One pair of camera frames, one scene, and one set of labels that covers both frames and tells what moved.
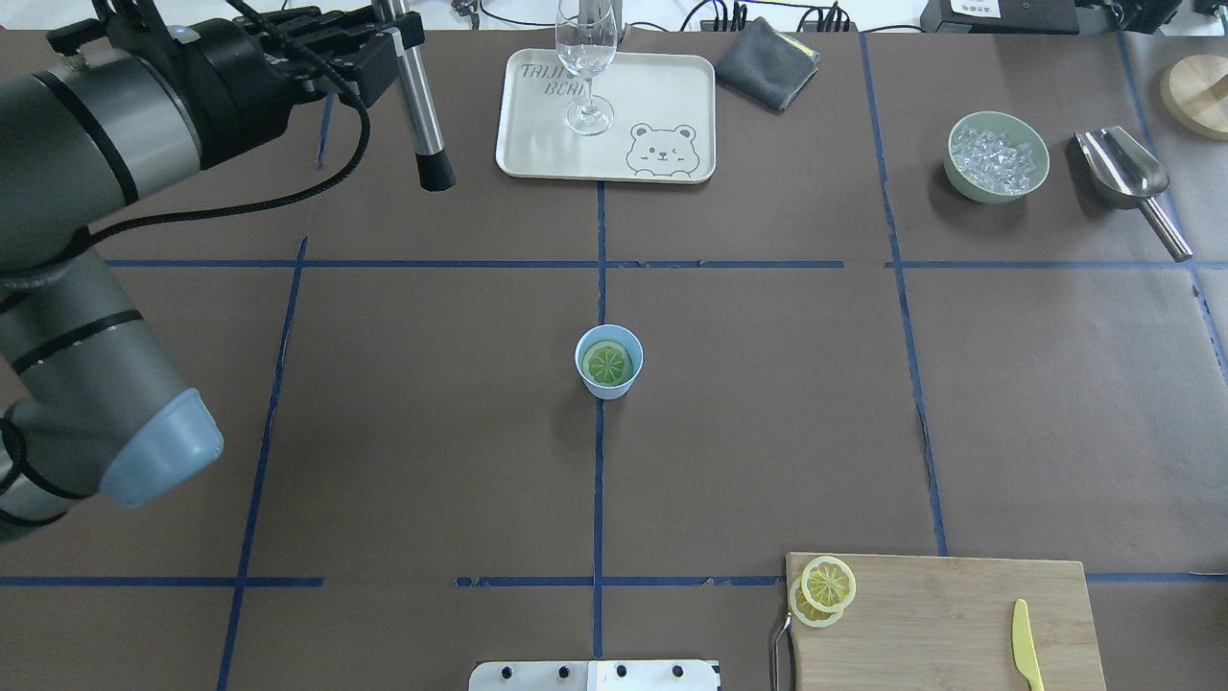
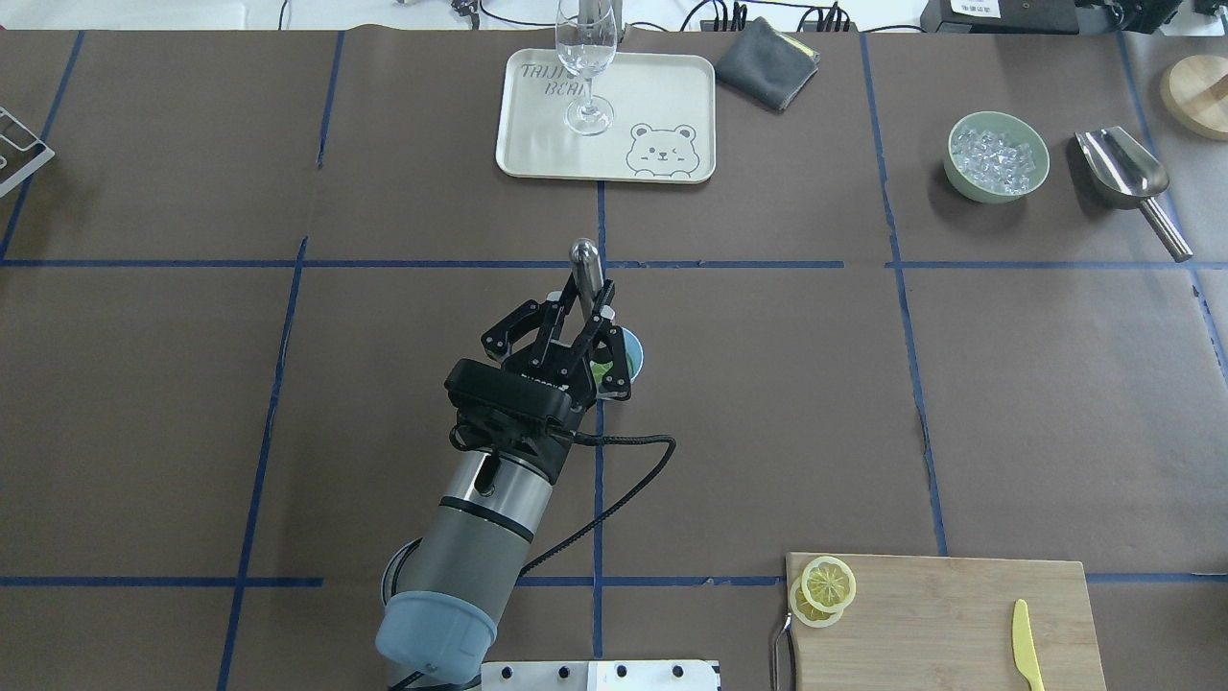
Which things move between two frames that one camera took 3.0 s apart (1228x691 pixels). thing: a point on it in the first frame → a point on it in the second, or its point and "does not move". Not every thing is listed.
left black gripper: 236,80 → 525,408
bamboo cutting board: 940,623 does not move
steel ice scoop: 1123,177 does not move
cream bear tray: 664,128 does not move
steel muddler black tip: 434,167 → 587,273
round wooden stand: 1194,94 does not move
